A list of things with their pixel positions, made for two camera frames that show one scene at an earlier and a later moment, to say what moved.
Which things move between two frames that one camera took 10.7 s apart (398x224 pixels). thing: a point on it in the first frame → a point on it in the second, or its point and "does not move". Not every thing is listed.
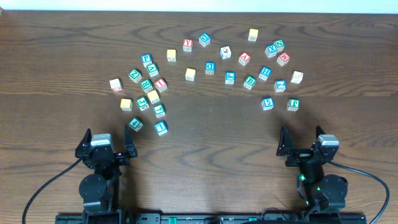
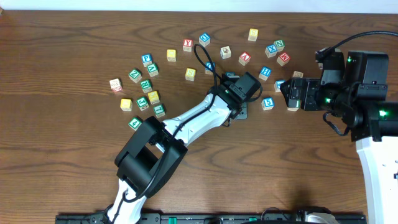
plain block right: x=297 y=77 does not move
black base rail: x=113 y=218 does not move
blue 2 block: x=280 y=86 does not move
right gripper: x=300 y=155 → x=311 y=86
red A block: x=244 y=58 does not move
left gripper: x=81 y=151 → x=244 y=114
